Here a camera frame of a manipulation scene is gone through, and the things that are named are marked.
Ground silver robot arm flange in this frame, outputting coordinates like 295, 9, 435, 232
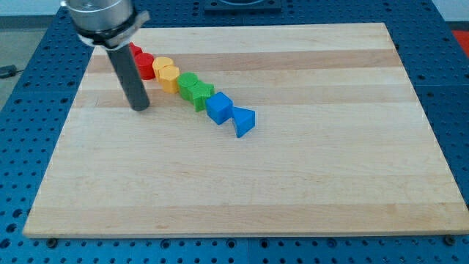
60, 0, 150, 51

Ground blue triangle block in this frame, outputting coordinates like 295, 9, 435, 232
232, 107, 256, 138

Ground blue cube block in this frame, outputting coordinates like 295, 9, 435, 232
205, 92, 233, 125

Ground green star block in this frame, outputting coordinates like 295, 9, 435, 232
188, 81, 215, 112

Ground green cylinder block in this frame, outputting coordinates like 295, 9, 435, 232
177, 72, 199, 102

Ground yellow hexagon block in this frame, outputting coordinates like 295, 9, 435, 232
159, 65, 180, 94

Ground yellow cylinder block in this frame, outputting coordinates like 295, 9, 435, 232
152, 56, 174, 81

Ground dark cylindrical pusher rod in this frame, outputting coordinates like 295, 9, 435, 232
106, 45, 149, 111

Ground wooden board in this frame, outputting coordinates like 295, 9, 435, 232
23, 23, 468, 238

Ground red cylinder block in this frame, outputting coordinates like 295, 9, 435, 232
134, 53, 155, 80

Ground red block behind rod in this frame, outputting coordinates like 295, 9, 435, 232
129, 42, 143, 57

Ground black device on floor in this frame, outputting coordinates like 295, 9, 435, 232
0, 65, 18, 79

